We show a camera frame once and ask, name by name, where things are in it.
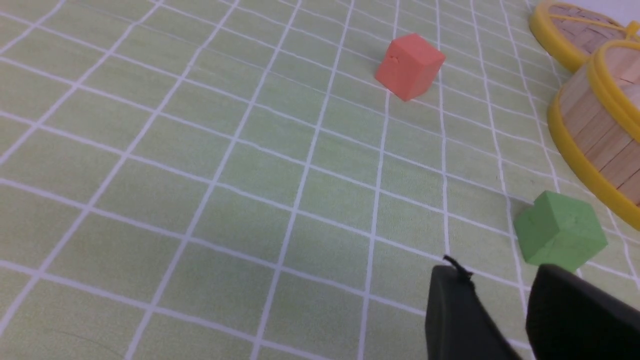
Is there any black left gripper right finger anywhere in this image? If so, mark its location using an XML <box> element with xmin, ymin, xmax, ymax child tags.
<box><xmin>525</xmin><ymin>264</ymin><xmax>640</xmax><ymax>360</ymax></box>

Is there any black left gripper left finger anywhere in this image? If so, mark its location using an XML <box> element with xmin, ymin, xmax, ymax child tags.
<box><xmin>425</xmin><ymin>254</ymin><xmax>521</xmax><ymax>360</ymax></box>

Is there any bamboo steamer tray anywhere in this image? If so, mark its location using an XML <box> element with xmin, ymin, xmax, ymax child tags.
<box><xmin>547</xmin><ymin>39</ymin><xmax>640</xmax><ymax>229</ymax></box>

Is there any bamboo steamer lid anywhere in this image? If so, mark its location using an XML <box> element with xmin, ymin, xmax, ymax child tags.
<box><xmin>528</xmin><ymin>0</ymin><xmax>640</xmax><ymax>73</ymax></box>

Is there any green foam cube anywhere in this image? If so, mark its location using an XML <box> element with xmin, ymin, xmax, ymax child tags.
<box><xmin>513</xmin><ymin>191</ymin><xmax>608</xmax><ymax>272</ymax></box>

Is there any red foam cube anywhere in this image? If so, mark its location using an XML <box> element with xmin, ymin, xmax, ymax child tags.
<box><xmin>374</xmin><ymin>33</ymin><xmax>446</xmax><ymax>102</ymax></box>

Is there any green checkered tablecloth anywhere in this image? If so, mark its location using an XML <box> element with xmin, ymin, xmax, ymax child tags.
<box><xmin>0</xmin><ymin>0</ymin><xmax>639</xmax><ymax>360</ymax></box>

